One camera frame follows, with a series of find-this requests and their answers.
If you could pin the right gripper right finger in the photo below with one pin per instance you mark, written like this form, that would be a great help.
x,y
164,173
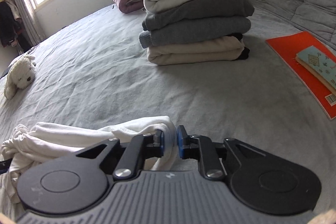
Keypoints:
x,y
213,157

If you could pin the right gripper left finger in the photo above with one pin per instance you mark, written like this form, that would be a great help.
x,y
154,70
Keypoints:
x,y
123,161

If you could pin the white knit garment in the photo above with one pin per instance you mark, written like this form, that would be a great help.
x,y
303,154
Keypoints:
x,y
28,147

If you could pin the dark hanging clothes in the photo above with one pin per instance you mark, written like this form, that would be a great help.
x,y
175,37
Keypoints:
x,y
12,29

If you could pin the grey bed sheet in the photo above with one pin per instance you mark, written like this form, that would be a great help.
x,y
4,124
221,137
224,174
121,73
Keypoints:
x,y
94,73

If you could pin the beige folded garment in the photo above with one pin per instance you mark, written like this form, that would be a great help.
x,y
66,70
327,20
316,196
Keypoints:
x,y
227,48

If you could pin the blue-grey folded sweater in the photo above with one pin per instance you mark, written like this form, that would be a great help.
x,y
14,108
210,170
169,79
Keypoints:
x,y
195,30

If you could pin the white plush dog toy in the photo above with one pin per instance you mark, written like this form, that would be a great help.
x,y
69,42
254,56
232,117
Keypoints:
x,y
20,75

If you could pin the orange book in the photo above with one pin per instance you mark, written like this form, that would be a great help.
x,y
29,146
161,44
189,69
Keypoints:
x,y
287,47

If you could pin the light blue small book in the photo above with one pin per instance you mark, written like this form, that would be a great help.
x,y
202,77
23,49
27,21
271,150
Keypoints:
x,y
320,65

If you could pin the dark grey folded sweater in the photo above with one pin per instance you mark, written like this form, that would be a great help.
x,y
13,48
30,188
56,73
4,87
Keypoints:
x,y
197,9

